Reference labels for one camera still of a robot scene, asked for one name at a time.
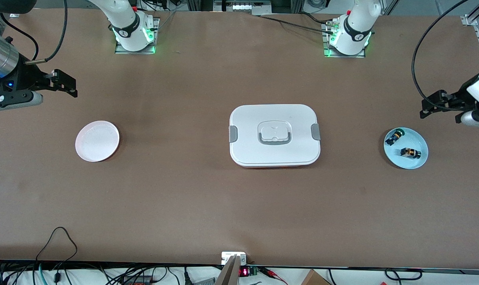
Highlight aluminium frame with lamp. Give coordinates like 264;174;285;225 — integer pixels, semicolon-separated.
186;0;305;16

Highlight white lidded storage box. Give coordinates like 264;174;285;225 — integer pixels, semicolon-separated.
229;104;321;169

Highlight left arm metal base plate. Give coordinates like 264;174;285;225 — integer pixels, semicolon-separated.
322;22;366;58

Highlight black cable across table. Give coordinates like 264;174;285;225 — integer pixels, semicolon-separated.
252;14;339;34

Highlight light blue round plate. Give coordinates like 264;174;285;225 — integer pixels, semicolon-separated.
383;127;429;170

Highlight left arm black gripper cable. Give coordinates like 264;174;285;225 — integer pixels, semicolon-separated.
412;0;469;111

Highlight arm black gripper cable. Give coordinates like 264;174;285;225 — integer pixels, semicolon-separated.
0;0;68;65
412;0;469;111

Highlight brown cardboard piece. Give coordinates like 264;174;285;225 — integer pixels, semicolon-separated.
301;269;332;285

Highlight looped thin black cable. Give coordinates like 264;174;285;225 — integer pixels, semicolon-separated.
36;227;78;274

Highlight right arm black gripper cable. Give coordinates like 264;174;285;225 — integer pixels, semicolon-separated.
0;0;68;65

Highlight beige flat bar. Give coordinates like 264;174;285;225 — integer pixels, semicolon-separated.
215;255;240;285

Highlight pink round plate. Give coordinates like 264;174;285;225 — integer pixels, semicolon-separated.
75;121;120;163

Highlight small white socket box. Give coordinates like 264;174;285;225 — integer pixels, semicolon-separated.
221;252;247;265

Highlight aluminium rail with bracket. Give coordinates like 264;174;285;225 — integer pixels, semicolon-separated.
460;0;479;64

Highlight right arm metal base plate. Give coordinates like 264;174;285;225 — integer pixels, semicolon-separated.
115;17;160;55

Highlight red clip leads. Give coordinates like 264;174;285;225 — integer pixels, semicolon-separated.
259;267;288;284

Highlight flat looped black cable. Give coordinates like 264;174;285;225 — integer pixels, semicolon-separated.
384;268;423;281

